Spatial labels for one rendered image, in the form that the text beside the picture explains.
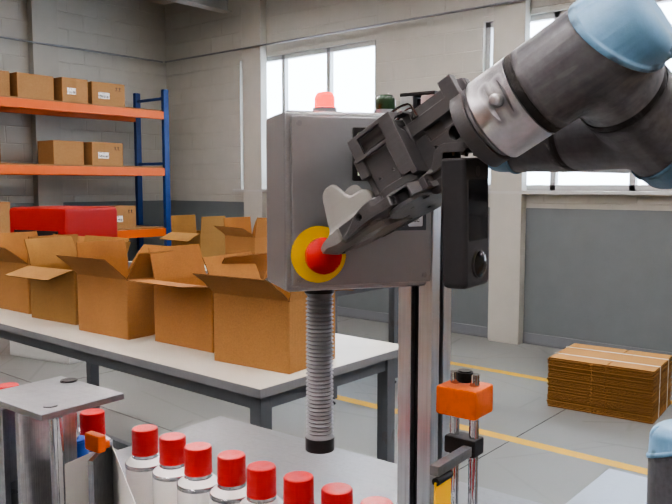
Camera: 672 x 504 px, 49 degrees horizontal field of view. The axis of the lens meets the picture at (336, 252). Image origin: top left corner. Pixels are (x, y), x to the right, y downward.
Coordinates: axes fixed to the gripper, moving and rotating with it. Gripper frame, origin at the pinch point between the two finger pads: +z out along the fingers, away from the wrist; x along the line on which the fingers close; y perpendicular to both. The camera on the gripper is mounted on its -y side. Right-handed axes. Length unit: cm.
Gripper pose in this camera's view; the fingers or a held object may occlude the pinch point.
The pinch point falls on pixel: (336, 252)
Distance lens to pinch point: 73.7
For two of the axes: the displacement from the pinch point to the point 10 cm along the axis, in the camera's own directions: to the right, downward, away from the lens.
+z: -6.9, 4.5, 5.6
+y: -4.0, -8.9, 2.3
